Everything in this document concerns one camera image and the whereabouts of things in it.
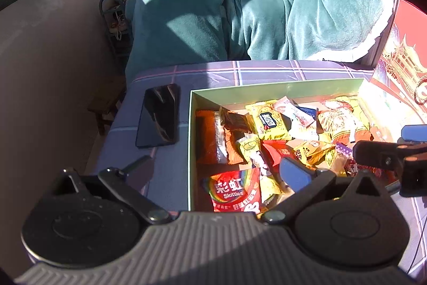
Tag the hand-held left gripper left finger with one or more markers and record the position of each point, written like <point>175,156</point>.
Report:
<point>140,168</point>

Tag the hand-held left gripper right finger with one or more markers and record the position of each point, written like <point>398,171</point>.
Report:
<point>295,173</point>

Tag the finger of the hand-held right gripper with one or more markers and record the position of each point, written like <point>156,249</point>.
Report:
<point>377,154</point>
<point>413,133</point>

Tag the red snack packet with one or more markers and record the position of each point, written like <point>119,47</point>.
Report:
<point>280,153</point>

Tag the red floral candy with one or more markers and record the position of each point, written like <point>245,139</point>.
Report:
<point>355,167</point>

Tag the orange-yellow cake packet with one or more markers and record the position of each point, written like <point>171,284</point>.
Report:
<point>313,151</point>

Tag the yellow long bar packet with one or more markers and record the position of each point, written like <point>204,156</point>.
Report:
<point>333,161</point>

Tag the yellow wave-patterned packet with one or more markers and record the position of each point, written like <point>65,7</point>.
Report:
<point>363,111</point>

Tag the blue cracker packet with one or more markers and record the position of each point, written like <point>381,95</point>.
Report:
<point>305,124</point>

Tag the orange striped snack packet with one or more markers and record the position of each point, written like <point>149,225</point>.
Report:
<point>340,119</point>

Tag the small yellow-green packet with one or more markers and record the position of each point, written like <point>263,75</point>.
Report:
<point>248,144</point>

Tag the yellow wafer packet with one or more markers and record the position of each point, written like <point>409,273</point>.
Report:
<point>268,121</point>

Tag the pale pink snack packet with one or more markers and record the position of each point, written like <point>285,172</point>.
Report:
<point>290,109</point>

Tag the red rainbow candy bag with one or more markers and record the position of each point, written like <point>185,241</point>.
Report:
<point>230,191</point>

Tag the orange foil snack packet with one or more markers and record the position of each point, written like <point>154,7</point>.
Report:
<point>208,138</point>

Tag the dark brown snack packet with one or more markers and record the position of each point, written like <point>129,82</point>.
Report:
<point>235,119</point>

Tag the green cardboard box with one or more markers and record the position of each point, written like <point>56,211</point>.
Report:
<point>267,89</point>

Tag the black smartphone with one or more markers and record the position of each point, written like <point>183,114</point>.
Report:
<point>156,116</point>

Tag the red gift box lid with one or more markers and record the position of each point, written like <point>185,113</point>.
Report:
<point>403,71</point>

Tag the wooden stool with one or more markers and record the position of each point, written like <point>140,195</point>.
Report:
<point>106,104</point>

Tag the metal shoe rack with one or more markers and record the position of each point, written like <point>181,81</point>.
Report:
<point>115,28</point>

